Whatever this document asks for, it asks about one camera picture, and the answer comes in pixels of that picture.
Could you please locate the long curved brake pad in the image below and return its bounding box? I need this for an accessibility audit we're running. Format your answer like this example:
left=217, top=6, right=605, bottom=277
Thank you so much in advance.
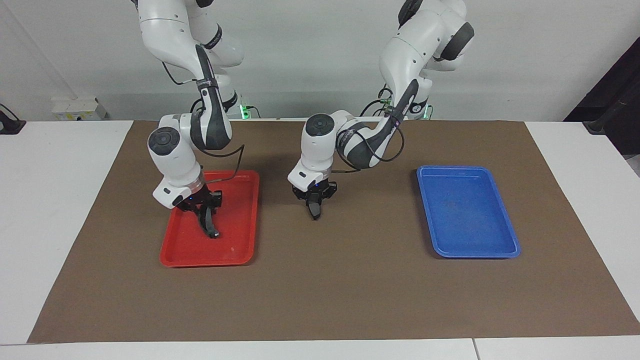
left=199, top=207, right=221, bottom=239

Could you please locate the red plastic tray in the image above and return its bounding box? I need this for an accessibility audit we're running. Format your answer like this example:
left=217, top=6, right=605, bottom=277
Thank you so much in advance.
left=159, top=170, right=261, bottom=268

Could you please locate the brown table mat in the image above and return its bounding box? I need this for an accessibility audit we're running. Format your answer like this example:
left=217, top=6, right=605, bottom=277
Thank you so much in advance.
left=27, top=119, right=640, bottom=344

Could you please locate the blue plastic tray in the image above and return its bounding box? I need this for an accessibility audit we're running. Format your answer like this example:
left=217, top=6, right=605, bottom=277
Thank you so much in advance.
left=416, top=165, right=521, bottom=259

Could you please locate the black table clamp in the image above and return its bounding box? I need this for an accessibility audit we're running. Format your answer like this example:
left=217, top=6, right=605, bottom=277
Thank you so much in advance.
left=0, top=103, right=27, bottom=135

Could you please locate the dark furniture piece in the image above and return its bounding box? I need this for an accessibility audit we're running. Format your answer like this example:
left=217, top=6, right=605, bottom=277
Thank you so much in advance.
left=564, top=37, right=640, bottom=177

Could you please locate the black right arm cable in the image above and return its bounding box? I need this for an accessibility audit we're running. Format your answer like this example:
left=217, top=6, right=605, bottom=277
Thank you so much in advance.
left=162, top=62, right=246, bottom=184

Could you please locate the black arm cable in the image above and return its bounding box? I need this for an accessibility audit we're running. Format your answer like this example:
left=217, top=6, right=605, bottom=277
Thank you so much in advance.
left=334, top=117, right=406, bottom=174
left=162, top=62, right=246, bottom=184

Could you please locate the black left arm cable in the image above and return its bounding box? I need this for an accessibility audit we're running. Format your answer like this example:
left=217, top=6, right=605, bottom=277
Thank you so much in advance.
left=334, top=117, right=406, bottom=174

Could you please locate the black left base cable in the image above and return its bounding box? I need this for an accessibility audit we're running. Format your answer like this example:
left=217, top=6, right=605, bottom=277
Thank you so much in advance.
left=360, top=86, right=397, bottom=117

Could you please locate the white wall socket box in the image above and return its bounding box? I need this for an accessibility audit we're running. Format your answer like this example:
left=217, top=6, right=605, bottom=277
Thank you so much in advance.
left=51, top=96, right=107, bottom=122

